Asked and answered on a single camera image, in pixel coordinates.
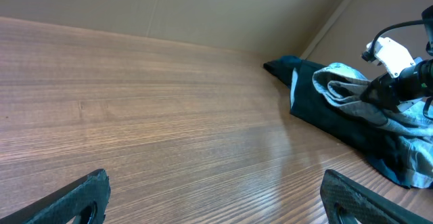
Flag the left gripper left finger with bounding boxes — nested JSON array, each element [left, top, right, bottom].
[[1, 169, 111, 224]]

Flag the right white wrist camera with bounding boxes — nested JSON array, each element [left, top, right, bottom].
[[361, 37, 415, 79]]

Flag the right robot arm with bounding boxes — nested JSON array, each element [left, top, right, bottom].
[[361, 7, 432, 117]]

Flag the light blue denim shorts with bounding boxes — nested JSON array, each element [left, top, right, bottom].
[[312, 63, 432, 188]]

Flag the dark blue garment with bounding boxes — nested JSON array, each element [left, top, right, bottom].
[[270, 55, 413, 189]]

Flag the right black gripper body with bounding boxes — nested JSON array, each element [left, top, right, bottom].
[[361, 64, 423, 112]]

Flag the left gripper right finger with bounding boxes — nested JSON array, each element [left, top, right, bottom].
[[320, 169, 432, 224]]

